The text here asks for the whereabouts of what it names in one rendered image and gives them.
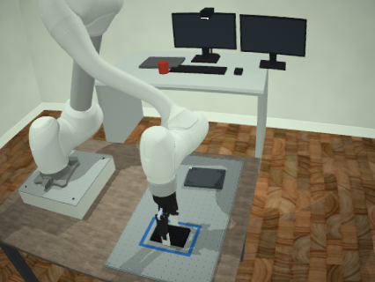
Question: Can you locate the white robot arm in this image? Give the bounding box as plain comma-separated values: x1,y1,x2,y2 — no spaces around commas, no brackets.
29,0,209,197

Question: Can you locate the black well plate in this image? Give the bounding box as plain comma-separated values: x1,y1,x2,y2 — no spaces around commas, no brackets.
150,225,191,248

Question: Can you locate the blue tape outline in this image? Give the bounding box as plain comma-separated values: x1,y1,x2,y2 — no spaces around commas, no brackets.
138,217,202,256

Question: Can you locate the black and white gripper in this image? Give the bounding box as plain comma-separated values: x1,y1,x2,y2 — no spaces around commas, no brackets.
152,191,179,246

